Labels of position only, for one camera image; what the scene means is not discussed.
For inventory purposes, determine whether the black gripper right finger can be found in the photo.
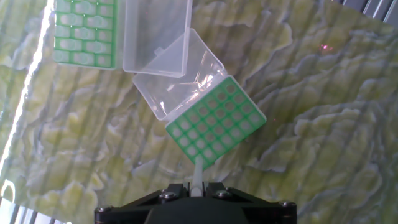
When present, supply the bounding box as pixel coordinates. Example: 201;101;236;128
204;182;298;224

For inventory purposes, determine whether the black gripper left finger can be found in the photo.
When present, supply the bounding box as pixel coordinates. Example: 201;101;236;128
95;183;190;224

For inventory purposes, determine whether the green marble patterned mat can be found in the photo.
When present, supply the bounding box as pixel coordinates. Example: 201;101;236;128
0;0;398;224

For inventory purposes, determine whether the clear tip box green rack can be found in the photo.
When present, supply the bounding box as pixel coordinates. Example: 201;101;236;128
132;27;267;171
53;0;193;78

